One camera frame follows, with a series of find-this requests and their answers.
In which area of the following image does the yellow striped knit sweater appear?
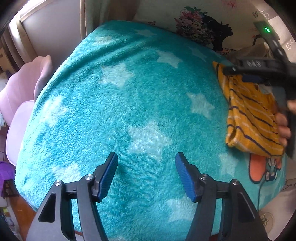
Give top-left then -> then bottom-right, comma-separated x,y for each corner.
212,61 -> 284,158

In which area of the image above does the turquoise cartoon fleece blanket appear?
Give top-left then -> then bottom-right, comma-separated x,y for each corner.
15,21 -> 286,240

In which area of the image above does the pink upholstered chair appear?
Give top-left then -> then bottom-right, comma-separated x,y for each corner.
1,55 -> 53,166

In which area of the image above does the white girl print pillow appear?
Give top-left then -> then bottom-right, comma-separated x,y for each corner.
133,0 -> 295,57

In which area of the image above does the purple cloth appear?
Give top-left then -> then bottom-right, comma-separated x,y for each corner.
0,161 -> 15,197

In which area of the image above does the person's right hand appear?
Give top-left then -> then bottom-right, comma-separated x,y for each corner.
275,100 -> 295,147

